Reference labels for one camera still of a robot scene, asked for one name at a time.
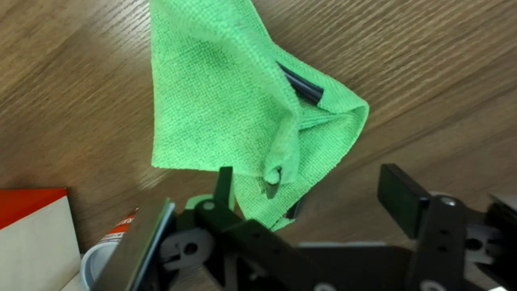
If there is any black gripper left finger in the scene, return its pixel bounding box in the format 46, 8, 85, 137
192, 164, 347, 291

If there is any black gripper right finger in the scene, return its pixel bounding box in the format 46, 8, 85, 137
374, 161, 470, 291

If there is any green microfibre towel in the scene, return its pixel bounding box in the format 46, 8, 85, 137
148, 0, 371, 234

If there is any black plastic tube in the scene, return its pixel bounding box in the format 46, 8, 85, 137
276, 61, 326, 106

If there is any red front wooden drawer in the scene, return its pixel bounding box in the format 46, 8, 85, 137
0, 185, 84, 291

